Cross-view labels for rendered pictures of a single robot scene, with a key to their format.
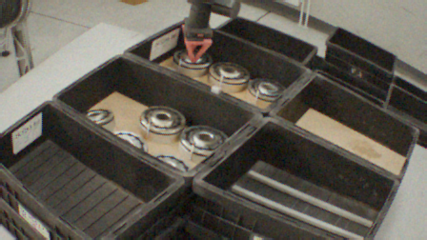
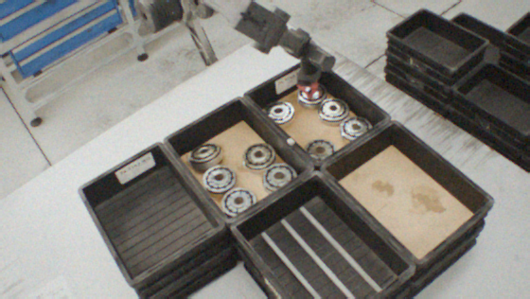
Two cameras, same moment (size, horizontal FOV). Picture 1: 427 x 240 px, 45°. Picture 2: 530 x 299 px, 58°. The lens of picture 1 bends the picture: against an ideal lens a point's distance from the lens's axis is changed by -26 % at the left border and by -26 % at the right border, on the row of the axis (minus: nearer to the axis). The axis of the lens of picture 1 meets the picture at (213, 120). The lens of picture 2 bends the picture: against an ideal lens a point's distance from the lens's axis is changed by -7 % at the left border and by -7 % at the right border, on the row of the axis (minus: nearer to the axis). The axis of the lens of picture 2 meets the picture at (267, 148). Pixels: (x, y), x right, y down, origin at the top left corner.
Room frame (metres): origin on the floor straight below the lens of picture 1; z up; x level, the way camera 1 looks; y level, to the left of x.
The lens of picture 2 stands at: (0.46, -0.53, 2.05)
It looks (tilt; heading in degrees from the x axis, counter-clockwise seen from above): 49 degrees down; 38
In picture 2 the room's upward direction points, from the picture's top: 10 degrees counter-clockwise
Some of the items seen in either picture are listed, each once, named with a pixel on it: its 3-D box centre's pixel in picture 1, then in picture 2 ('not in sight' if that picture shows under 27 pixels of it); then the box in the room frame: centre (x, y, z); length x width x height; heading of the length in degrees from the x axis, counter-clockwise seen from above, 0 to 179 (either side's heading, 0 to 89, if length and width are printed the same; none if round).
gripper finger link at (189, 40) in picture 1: (195, 44); (309, 84); (1.55, 0.08, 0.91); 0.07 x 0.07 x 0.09; 14
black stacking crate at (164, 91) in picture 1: (143, 130); (238, 166); (1.18, 0.14, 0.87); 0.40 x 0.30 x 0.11; 65
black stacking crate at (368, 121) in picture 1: (352, 144); (403, 197); (1.28, -0.35, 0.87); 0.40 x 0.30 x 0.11; 65
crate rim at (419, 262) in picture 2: (357, 127); (405, 186); (1.28, -0.35, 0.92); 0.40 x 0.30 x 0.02; 65
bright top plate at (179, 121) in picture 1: (162, 119); (258, 155); (1.25, 0.11, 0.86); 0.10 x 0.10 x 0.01
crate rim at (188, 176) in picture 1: (146, 110); (235, 155); (1.18, 0.14, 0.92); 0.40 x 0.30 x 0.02; 65
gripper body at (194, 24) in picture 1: (198, 19); (309, 64); (1.56, 0.09, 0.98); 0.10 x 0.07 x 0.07; 14
